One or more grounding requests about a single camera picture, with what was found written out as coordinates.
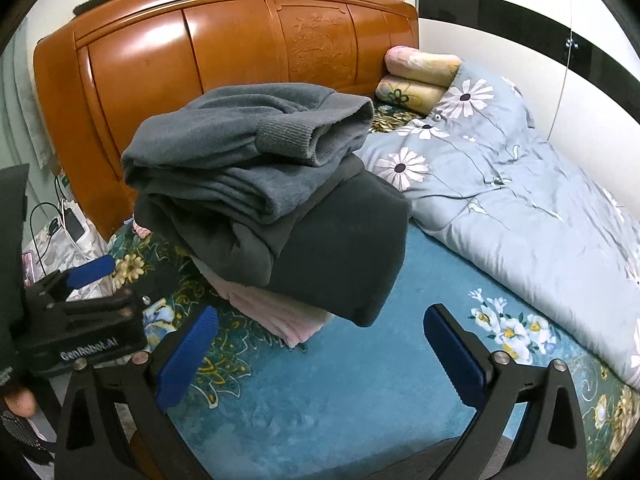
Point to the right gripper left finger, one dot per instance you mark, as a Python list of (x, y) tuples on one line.
[(114, 422)]

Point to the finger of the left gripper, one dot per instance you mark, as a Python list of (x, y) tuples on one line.
[(89, 272)]

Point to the grey knit sweater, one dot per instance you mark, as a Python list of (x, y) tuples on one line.
[(260, 149)]

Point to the left hand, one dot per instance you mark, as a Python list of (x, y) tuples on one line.
[(21, 402)]

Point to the grey floral bedside cloth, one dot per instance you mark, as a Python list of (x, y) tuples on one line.
[(59, 252)]

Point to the white power bank with phone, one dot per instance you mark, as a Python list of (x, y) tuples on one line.
[(74, 221)]

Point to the teal floral bed sheet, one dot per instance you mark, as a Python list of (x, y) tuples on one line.
[(351, 401)]

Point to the orange wooden headboard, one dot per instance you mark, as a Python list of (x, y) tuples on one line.
[(102, 74)]

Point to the pink folded garment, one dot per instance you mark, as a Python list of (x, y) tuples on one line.
[(290, 320)]

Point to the light blue floral quilt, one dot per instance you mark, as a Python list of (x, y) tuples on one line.
[(483, 181)]

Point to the black folded garment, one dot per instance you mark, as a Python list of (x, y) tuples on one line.
[(332, 237)]

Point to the lower rolled yellow pillow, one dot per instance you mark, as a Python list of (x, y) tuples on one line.
[(416, 96)]

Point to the rolled yellow pillow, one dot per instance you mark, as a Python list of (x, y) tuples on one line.
[(416, 96), (430, 68)]

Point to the upper rolled yellow pillow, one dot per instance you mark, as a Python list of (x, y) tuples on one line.
[(430, 68)]

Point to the white black wardrobe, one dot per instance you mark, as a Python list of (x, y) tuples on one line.
[(573, 64)]

